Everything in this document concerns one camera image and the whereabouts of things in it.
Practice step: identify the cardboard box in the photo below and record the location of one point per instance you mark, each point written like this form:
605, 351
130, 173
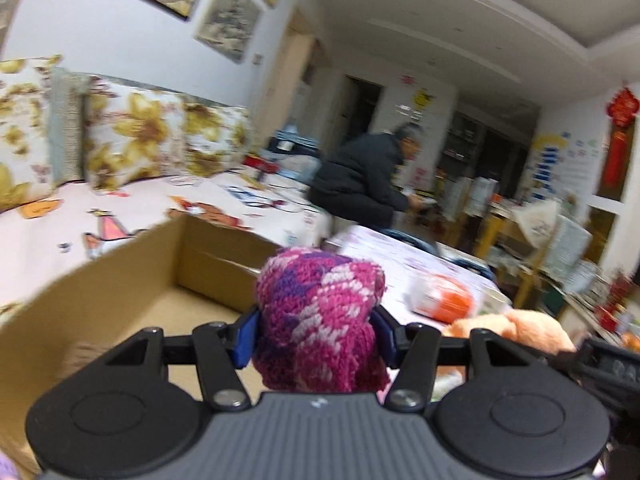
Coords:
125, 280

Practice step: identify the red box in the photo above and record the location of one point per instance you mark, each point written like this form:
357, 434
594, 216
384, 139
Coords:
260, 164

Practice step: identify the orange plush toy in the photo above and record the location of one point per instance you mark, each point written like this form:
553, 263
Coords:
520, 330

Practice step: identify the purple knitted cloth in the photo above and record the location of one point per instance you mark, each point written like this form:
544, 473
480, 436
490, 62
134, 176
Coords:
6, 467

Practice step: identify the red knot wall hanging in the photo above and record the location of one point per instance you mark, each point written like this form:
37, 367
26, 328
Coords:
620, 140

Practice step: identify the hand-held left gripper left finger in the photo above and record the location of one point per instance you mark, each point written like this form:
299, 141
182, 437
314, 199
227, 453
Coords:
246, 340

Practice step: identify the yellow floral pillow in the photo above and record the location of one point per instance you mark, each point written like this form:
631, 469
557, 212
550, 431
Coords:
20, 125
135, 130
215, 135

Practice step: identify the orange white tissue pack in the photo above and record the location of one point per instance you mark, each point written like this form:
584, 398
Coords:
440, 297

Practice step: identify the grey blue cushion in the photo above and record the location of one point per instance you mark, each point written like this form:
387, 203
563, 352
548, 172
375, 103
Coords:
67, 125

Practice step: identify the beige canvas bag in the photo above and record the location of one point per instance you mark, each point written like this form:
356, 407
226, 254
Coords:
537, 222

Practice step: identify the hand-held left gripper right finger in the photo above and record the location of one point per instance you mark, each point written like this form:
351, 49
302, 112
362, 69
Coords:
386, 332

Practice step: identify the pink purple knitted hat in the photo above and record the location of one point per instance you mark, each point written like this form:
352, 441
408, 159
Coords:
320, 320

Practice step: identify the blue stool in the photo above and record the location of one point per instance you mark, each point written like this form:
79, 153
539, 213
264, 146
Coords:
470, 266
410, 240

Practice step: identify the pink bear printed tablecloth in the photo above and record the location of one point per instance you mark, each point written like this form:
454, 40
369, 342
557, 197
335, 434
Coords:
380, 255

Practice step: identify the red sun wall sticker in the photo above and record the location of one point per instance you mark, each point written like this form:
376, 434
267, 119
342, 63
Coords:
407, 79

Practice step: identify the blue paper wall notes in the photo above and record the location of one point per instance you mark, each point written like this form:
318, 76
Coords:
547, 165

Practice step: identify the wall socket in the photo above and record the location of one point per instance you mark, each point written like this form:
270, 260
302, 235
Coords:
257, 59

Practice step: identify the chair with lace cover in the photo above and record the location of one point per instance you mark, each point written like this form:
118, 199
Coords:
570, 245

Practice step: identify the yellow giraffe wall sticker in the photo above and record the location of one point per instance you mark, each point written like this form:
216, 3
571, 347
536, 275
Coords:
422, 98

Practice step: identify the grey portrait sketch picture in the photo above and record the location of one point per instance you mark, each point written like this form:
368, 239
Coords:
227, 17

